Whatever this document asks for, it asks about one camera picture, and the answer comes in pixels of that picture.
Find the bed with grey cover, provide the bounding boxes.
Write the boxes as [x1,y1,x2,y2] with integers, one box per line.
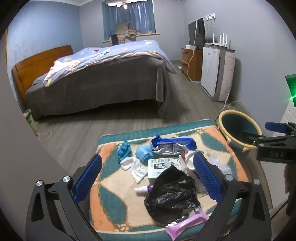
[25,54,173,121]

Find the patterned teal orange mat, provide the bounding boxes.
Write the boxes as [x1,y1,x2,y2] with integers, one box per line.
[89,119,251,241]

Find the thin white floor cable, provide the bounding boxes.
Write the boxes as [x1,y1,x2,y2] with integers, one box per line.
[37,130,53,142]

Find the white tissue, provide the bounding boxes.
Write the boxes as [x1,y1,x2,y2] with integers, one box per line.
[120,156,148,184]

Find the white router with antennas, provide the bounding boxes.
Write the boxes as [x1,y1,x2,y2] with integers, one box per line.
[205,33,235,50]

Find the wooden bed headboard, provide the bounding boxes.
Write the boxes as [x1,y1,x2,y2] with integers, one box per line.
[11,45,74,102]

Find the blue printed quilt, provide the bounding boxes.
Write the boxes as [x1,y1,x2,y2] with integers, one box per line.
[43,40,178,87]

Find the clear plastic wrap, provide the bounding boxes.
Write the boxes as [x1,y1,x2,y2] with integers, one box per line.
[206,149,233,176]

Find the teal bucket with yellow rim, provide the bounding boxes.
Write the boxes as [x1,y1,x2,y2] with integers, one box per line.
[218,110,266,153]

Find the black plastic bag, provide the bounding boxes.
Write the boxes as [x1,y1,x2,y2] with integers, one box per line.
[144,164,201,226]

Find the wooden cabinet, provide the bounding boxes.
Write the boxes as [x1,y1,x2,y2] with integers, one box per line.
[180,47,204,81]

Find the blue curtain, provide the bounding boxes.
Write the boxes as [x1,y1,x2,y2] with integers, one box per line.
[102,0,155,42]

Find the black flat screen monitor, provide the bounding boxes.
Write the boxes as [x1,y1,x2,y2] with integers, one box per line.
[188,18,206,49]

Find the wooden window sill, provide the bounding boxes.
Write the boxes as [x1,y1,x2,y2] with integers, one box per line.
[102,32,160,43]

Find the blue glove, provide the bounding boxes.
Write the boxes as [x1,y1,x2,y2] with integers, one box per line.
[116,141,133,161]

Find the white green medicine box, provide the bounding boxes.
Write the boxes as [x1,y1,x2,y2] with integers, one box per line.
[147,158,183,184]

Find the white panelled wardrobe door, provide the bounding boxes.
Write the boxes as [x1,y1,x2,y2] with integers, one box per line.
[281,101,296,124]

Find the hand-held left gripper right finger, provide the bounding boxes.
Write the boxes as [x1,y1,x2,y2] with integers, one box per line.
[192,152,271,241]

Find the blue face mask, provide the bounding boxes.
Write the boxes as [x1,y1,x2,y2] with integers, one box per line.
[135,146,154,166]

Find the person's right hand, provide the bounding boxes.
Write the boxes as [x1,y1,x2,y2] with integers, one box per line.
[284,163,296,217]

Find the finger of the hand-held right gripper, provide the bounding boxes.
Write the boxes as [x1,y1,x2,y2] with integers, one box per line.
[265,122,296,136]
[242,131,270,148]

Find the purple spray bottle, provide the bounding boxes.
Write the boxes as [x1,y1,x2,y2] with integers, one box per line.
[134,183,155,194]

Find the pink wipes packet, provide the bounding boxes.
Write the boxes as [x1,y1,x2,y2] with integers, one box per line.
[165,212,210,241]

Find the white hanging cable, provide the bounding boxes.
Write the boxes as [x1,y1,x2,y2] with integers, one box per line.
[187,20,201,81]

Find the blue foil snack wrapper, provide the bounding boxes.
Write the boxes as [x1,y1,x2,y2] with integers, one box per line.
[150,134,197,156]

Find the olive pillow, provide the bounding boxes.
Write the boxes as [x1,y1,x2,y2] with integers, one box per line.
[115,22,130,35]

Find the plaid clothes pile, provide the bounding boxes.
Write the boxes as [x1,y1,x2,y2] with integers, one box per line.
[117,29,139,43]

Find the white red wrapper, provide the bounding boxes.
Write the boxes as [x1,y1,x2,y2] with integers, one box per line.
[177,150,205,180]

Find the white air purifier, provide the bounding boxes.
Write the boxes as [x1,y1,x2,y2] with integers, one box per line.
[201,43,236,102]

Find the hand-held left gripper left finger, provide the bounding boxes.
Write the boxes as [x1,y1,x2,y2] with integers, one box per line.
[25,153,103,241]

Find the green glowing device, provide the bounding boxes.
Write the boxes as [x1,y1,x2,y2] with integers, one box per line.
[285,74,296,102]

